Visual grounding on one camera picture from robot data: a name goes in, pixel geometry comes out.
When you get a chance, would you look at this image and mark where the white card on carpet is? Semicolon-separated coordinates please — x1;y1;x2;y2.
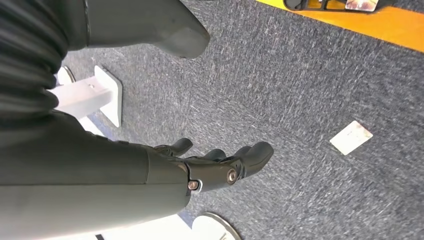
329;120;374;157

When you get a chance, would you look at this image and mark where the white flat panel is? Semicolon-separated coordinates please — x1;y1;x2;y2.
43;214;194;240

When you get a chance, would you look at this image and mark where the grey kiosk stand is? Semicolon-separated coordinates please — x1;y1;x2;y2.
47;65;123;128

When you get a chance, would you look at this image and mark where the white round floor plate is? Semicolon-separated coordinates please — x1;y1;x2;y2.
192;211;243;240

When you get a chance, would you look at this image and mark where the orange floor strip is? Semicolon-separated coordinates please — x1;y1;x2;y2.
256;0;424;54

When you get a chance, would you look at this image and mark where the pale worn plate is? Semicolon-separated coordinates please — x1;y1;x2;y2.
344;0;379;12

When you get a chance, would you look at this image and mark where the round floor base plate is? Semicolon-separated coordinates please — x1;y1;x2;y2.
56;65;76;86

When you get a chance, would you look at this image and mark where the black metal frame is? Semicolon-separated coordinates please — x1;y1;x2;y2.
283;0;398;12

